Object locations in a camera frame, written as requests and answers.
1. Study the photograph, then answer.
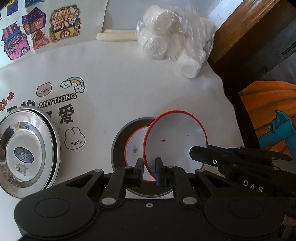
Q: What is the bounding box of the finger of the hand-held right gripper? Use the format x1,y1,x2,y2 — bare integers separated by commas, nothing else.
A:
228,146,293,163
189,145,232,168

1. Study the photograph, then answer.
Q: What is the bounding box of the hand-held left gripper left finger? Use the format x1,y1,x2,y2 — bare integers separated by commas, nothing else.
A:
66,158,144,207

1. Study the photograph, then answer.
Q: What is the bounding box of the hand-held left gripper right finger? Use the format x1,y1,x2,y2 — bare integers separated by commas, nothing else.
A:
155,157,232,207

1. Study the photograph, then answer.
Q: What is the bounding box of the grey round base plate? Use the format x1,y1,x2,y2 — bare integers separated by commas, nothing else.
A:
110,117,176,198

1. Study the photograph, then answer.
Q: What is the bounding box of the white bowl with red speck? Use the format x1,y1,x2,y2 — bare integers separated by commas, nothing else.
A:
143,111,208,183

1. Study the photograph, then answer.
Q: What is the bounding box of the plain steel plate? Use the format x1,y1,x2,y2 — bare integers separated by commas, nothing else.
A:
30,107,61,186

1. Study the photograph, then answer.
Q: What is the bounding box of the steel plate with blue sticker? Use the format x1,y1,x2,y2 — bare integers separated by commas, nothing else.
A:
0,108,58,199

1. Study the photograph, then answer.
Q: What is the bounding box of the orange and blue painting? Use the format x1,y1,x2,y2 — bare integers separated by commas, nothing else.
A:
238,80,296,160

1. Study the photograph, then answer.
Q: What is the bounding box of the plastic bag of white rolls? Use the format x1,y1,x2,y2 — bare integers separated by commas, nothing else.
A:
135,4,217,80

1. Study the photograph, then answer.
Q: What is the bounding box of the wooden cabinet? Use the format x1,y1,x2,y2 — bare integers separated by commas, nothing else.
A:
207,0,296,70

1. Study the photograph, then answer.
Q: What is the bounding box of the cream rolled mat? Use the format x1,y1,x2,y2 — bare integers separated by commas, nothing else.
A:
96,29,138,42

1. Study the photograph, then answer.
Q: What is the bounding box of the colourful house drawings poster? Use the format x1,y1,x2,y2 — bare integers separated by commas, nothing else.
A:
0,0,109,69

